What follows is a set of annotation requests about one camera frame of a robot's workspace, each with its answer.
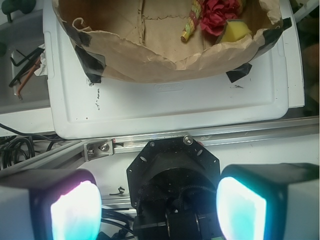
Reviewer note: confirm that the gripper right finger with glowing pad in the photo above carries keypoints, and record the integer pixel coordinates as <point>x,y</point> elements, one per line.
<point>269,201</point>

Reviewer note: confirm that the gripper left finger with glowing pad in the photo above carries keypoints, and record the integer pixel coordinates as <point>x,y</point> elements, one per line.
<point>49,204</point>

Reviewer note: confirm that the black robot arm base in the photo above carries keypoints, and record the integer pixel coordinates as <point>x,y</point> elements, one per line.
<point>173,186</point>

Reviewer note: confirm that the yellow sponge with green top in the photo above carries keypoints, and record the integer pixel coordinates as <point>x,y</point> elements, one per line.
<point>234,30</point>

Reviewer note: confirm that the white plastic tray lid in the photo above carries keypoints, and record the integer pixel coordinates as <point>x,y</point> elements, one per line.
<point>81,109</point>

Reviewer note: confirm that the grey plastic bin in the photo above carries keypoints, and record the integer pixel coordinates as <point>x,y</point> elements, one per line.
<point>18,40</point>

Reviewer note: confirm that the black tape strip right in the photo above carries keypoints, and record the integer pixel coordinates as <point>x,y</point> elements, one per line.
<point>239,72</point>

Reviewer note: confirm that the black tape strip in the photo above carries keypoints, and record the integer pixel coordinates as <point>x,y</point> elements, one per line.
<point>93,64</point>
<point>239,72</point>

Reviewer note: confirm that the black tape strip left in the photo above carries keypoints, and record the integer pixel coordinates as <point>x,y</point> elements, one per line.
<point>93,64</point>

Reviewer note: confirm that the brown paper bag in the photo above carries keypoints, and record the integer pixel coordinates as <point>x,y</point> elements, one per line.
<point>141,39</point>

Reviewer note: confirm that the red crumpled paper flower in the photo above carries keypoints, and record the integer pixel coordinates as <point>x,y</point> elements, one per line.
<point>215,14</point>

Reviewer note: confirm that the aluminium extrusion rail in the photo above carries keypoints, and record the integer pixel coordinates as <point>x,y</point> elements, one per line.
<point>291,140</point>

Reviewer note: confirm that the orange handled tool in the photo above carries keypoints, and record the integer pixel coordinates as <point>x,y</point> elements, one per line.
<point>35,66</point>

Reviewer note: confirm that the multicolour braided rope toy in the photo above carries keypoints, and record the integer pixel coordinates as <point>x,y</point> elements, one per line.
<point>193,20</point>

